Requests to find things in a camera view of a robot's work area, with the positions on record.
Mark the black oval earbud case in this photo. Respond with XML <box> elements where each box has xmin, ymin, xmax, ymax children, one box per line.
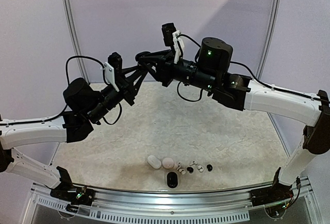
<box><xmin>167</xmin><ymin>172</ymin><xmax>178</xmax><ymax>188</ymax></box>

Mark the black earbud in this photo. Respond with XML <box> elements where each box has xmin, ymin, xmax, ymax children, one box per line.
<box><xmin>206</xmin><ymin>164</ymin><xmax>213</xmax><ymax>172</ymax></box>
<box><xmin>186</xmin><ymin>167</ymin><xmax>194</xmax><ymax>174</ymax></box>

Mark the right aluminium frame post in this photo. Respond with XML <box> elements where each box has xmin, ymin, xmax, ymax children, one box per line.
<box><xmin>256</xmin><ymin>0</ymin><xmax>281</xmax><ymax>79</ymax></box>

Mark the left camera cable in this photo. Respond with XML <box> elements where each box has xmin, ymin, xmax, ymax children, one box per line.
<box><xmin>43</xmin><ymin>55</ymin><xmax>123</xmax><ymax>126</ymax></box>

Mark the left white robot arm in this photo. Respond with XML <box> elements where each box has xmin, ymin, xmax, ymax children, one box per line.
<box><xmin>1</xmin><ymin>66</ymin><xmax>147</xmax><ymax>200</ymax></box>

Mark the pink round earbud case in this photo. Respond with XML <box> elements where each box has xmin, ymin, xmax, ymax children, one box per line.
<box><xmin>162</xmin><ymin>157</ymin><xmax>175</xmax><ymax>169</ymax></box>

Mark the white stem earbud right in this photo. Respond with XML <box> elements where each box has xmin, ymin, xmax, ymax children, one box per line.
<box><xmin>197</xmin><ymin>165</ymin><xmax>204</xmax><ymax>173</ymax></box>

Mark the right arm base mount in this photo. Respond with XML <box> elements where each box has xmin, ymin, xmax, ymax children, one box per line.
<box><xmin>249</xmin><ymin>167</ymin><xmax>301</xmax><ymax>210</ymax></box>

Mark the left aluminium frame post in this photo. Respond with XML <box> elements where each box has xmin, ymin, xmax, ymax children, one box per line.
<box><xmin>58</xmin><ymin>0</ymin><xmax>90</xmax><ymax>85</ymax></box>

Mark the camera cable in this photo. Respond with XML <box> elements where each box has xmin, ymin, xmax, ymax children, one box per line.
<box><xmin>43</xmin><ymin>55</ymin><xmax>123</xmax><ymax>126</ymax></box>
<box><xmin>176</xmin><ymin>34</ymin><xmax>323</xmax><ymax>103</ymax></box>

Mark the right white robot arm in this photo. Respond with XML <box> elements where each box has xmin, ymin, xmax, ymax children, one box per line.
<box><xmin>136</xmin><ymin>37</ymin><xmax>329</xmax><ymax>201</ymax></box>

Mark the white oval earbud case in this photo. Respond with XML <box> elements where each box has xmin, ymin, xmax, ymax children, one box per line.
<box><xmin>147</xmin><ymin>155</ymin><xmax>162</xmax><ymax>169</ymax></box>

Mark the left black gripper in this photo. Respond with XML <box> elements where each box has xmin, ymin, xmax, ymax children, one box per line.
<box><xmin>86</xmin><ymin>65</ymin><xmax>147</xmax><ymax>123</ymax></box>

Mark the right camera cable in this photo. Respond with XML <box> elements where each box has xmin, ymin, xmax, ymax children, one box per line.
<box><xmin>176</xmin><ymin>34</ymin><xmax>323</xmax><ymax>103</ymax></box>

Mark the aluminium frame post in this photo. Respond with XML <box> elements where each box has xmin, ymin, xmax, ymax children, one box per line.
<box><xmin>256</xmin><ymin>0</ymin><xmax>281</xmax><ymax>79</ymax></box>
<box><xmin>58</xmin><ymin>0</ymin><xmax>90</xmax><ymax>85</ymax></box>

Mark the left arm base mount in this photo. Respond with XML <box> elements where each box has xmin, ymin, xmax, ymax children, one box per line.
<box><xmin>50</xmin><ymin>166</ymin><xmax>95</xmax><ymax>206</ymax></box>

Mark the aluminium front rail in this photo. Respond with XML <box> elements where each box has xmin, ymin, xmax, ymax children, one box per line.
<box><xmin>24</xmin><ymin>176</ymin><xmax>320</xmax><ymax>224</ymax></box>

